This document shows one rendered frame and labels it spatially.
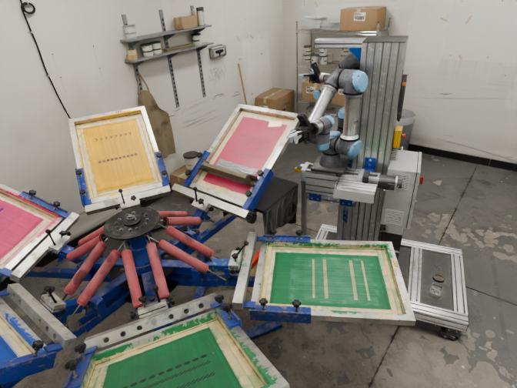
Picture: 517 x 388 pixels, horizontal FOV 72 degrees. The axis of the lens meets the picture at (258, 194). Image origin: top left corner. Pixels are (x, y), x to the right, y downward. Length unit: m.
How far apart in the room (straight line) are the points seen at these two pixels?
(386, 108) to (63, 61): 2.90
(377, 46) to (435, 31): 3.14
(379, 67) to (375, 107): 0.25
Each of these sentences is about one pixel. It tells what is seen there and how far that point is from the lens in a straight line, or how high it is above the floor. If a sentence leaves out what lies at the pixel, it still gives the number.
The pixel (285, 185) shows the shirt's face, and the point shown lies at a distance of 2.88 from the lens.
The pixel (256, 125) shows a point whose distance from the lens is 2.72.
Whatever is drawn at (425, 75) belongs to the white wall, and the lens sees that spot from 5.61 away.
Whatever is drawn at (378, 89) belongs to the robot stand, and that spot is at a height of 1.75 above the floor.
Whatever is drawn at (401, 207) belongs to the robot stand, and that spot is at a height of 0.94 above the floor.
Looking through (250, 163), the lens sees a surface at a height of 1.28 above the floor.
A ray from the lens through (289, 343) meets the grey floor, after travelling 2.95.
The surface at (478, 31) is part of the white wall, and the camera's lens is 5.42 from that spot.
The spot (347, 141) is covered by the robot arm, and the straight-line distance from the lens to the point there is 2.33.
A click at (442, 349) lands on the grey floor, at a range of 3.13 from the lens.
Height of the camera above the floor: 2.39
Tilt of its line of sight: 31 degrees down
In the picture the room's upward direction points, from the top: 4 degrees counter-clockwise
